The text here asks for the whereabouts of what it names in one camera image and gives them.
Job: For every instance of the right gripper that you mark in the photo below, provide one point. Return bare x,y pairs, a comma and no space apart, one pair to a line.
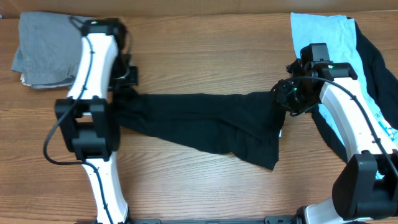
281,98

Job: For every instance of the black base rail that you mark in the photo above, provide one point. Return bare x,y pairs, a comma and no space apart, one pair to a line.
211,221

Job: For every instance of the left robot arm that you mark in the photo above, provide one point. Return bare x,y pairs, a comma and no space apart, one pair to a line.
86,119

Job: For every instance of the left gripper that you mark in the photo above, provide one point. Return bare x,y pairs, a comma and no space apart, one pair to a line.
132,79

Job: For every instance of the folded beige garment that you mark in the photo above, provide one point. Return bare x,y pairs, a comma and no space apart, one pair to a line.
24,80

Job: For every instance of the light blue t-shirt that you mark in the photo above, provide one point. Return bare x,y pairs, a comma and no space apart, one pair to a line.
339,34

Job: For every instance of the folded grey shorts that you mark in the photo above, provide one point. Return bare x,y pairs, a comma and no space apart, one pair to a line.
49,50

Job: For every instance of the black t-shirt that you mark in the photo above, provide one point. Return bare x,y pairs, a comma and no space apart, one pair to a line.
247,126

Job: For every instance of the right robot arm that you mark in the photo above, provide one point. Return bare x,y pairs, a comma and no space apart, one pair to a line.
366,189

